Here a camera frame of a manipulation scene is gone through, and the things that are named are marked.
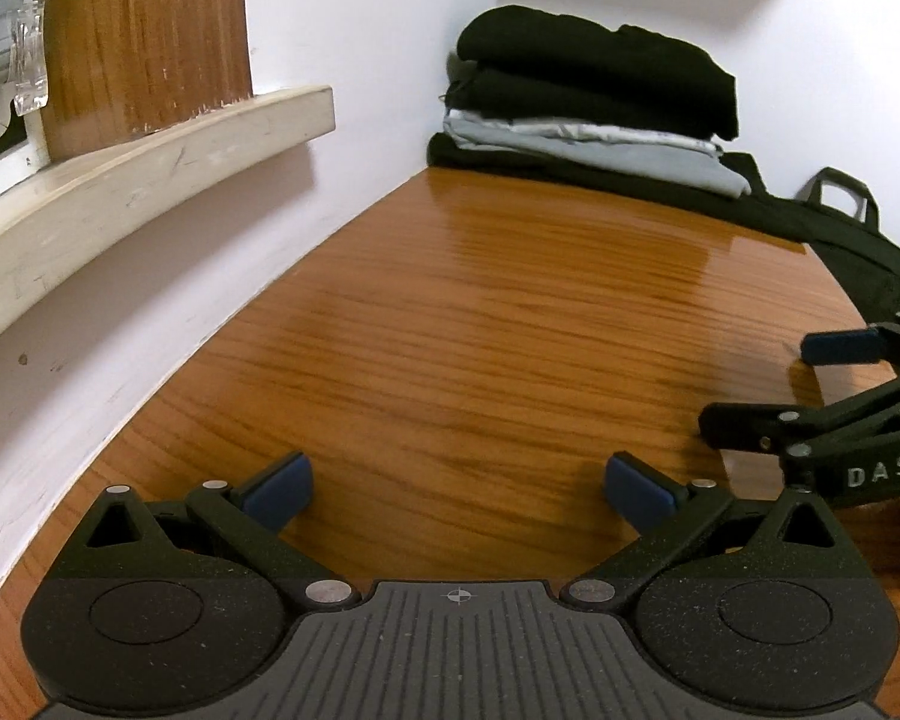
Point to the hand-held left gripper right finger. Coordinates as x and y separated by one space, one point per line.
641 491

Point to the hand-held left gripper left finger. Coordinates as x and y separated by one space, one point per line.
277 491

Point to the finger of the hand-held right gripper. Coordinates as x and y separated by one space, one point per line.
742 426
840 347

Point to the black sweatpants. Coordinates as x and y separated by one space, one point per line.
570 37

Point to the black laptop bag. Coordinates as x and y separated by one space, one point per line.
862 262

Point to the grey folded garment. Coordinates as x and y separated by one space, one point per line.
645 165

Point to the white crinkled garment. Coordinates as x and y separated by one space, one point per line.
607 136

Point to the beige window sill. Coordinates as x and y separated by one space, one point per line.
120 187

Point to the wooden window jamb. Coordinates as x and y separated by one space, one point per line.
142 37

